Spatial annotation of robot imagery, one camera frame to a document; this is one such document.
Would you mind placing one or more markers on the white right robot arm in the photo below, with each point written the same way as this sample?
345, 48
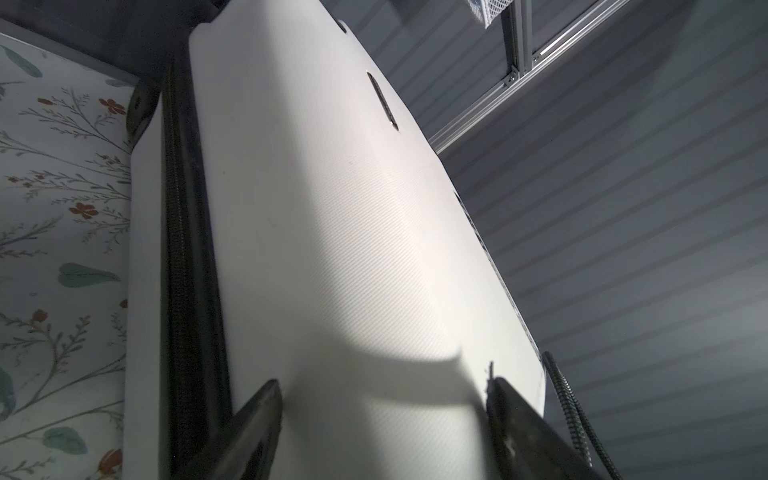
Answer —
582, 434

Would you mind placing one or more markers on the white wire mesh basket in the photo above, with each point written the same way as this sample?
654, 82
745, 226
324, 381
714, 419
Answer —
486, 11

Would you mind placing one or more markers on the white black suitcase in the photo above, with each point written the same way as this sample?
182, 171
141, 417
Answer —
292, 227

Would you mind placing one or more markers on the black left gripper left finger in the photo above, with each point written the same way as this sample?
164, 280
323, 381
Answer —
240, 438

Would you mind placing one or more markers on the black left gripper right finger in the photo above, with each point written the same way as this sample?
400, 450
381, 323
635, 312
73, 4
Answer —
525, 446

